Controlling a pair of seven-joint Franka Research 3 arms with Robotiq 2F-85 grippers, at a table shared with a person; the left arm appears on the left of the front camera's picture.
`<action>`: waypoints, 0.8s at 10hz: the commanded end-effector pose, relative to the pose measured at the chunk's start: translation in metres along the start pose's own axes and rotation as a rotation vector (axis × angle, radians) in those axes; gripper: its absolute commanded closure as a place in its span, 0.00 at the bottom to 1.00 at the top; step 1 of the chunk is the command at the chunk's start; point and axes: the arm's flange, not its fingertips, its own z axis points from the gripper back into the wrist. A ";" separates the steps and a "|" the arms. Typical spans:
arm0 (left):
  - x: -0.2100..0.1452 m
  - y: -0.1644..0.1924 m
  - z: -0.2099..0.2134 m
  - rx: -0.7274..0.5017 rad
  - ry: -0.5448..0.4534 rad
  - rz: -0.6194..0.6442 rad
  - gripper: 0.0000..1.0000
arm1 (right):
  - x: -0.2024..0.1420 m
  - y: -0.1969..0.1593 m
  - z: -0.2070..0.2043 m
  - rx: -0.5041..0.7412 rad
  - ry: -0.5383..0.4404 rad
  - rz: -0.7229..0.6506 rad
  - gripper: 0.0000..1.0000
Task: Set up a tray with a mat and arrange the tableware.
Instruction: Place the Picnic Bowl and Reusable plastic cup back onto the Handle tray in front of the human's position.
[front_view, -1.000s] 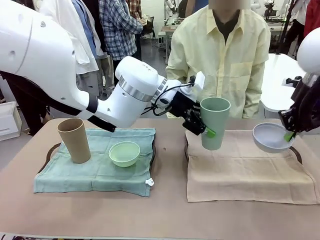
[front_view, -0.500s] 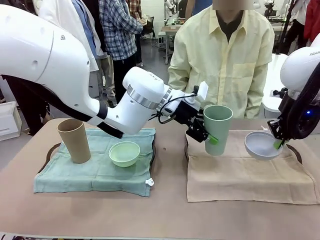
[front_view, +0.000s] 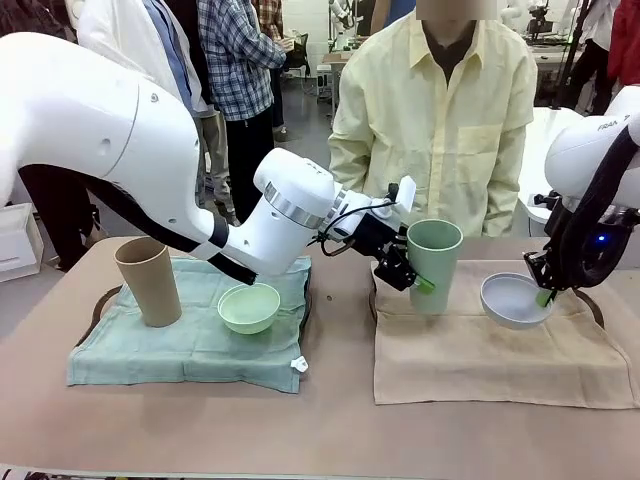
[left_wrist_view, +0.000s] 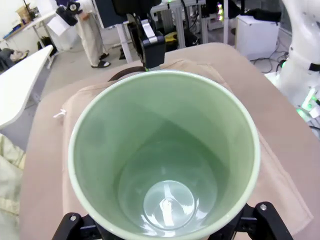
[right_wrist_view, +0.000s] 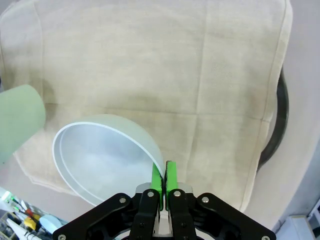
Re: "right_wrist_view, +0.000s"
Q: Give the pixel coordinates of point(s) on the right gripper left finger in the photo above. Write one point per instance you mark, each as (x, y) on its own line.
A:
(157, 185)

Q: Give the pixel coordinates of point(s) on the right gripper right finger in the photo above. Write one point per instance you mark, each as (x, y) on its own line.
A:
(172, 180)

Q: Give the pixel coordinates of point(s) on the white bowl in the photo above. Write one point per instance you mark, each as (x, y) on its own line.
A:
(100, 155)

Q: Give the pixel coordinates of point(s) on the tall pale green cup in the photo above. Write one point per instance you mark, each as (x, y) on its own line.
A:
(20, 120)

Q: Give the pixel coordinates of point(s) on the beige cloth mat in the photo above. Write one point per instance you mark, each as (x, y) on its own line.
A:
(162, 62)

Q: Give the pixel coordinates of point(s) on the light blue bowl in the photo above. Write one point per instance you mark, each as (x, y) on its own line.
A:
(52, 223)

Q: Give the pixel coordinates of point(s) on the white box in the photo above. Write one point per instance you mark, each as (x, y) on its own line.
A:
(297, 228)

